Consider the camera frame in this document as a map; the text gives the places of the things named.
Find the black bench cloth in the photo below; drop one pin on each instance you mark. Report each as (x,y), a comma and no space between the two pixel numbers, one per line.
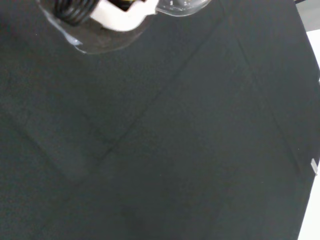
(150,125)

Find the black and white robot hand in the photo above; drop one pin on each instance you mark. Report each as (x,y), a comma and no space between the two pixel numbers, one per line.
(120,21)

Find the grey tape strip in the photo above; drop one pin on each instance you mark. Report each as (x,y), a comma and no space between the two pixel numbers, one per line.
(314,166)

